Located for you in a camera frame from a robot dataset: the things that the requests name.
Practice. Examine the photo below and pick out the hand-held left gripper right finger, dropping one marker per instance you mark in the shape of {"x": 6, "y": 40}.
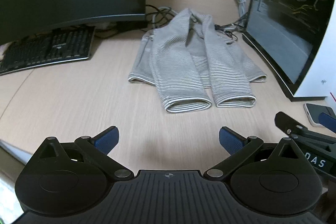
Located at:
{"x": 231, "y": 140}

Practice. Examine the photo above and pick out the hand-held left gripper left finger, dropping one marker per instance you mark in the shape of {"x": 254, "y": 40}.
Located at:
{"x": 106, "y": 139}

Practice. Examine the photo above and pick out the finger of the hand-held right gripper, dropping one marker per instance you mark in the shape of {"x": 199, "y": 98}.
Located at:
{"x": 290, "y": 122}
{"x": 327, "y": 121}

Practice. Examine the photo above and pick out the grey striped long-sleeve top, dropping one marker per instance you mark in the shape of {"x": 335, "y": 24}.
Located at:
{"x": 195, "y": 61}

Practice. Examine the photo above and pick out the smartphone with white case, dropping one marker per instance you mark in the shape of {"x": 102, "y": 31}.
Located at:
{"x": 316, "y": 112}

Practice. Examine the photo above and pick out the glass-sided computer case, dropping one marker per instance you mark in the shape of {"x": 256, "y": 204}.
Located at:
{"x": 288, "y": 16}

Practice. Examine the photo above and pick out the black keyboard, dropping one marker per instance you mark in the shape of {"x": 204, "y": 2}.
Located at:
{"x": 47, "y": 49}

